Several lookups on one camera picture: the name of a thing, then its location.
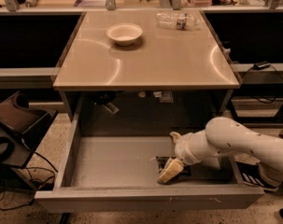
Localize grey counter cabinet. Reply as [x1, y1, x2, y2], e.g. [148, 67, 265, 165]
[50, 8, 244, 123]

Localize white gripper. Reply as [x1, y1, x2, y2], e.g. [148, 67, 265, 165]
[158, 132, 200, 184]

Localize black stand with device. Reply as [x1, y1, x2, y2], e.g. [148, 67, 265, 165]
[0, 92, 58, 190]

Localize white paper bowl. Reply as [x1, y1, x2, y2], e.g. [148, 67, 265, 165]
[106, 23, 143, 46]

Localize clear plastic water bottle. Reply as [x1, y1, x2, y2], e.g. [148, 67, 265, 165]
[156, 11, 200, 31]

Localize black rxbar chocolate wrapper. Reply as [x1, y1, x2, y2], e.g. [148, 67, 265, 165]
[156, 157, 186, 182]

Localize black floor cables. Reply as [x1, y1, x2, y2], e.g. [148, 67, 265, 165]
[0, 147, 59, 212]

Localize open grey metal drawer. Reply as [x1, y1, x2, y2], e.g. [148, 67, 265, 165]
[35, 96, 263, 213]

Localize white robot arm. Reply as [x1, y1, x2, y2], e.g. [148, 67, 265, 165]
[158, 117, 283, 185]

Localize black power adapter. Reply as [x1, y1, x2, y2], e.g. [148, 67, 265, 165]
[253, 61, 271, 70]

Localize black white sneaker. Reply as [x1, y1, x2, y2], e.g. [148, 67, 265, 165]
[237, 162, 278, 192]

